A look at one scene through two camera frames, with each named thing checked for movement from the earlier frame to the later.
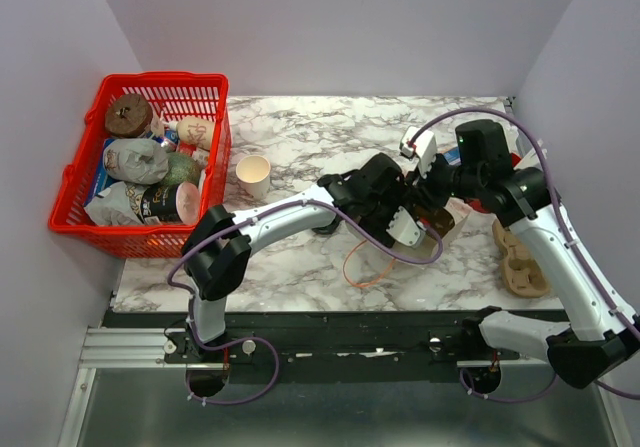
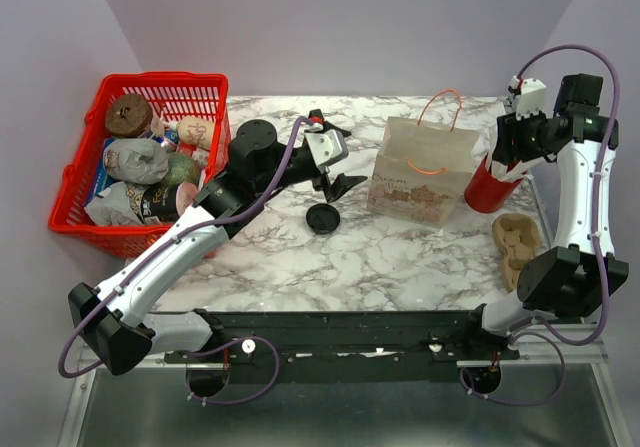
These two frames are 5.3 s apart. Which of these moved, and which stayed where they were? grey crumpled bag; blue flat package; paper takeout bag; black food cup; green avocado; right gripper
Moved: right gripper; paper takeout bag
Stayed: grey crumpled bag; green avocado; black food cup; blue flat package
